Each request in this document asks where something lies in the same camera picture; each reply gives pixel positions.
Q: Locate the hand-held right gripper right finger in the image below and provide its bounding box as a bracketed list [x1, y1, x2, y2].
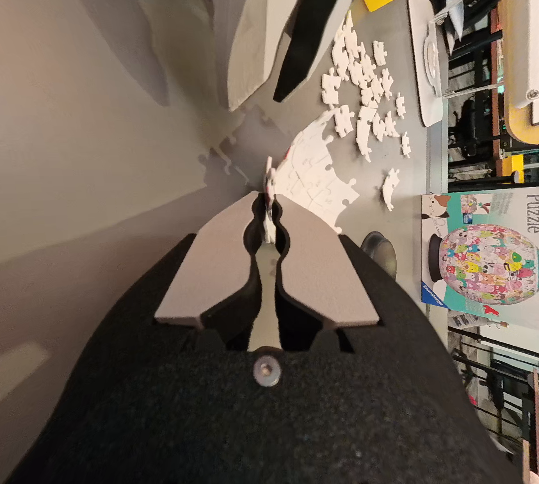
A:
[269, 194, 380, 352]

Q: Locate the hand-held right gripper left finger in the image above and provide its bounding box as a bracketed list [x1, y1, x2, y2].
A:
[154, 191, 268, 352]

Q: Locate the curved assembled puzzle section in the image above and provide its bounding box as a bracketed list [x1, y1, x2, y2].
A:
[263, 109, 361, 242]

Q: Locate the pile of white puzzle pieces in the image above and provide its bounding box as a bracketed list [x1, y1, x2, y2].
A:
[321, 10, 412, 163]

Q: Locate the joined white puzzle piece pair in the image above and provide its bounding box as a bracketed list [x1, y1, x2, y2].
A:
[382, 168, 401, 212]

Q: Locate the colourful puzzle ball box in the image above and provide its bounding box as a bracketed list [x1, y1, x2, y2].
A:
[421, 187, 539, 327]

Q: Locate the black round stand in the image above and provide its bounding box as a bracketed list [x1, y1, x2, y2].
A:
[361, 231, 398, 281]

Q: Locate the white document holder stand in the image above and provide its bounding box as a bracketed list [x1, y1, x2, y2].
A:
[500, 0, 539, 144]

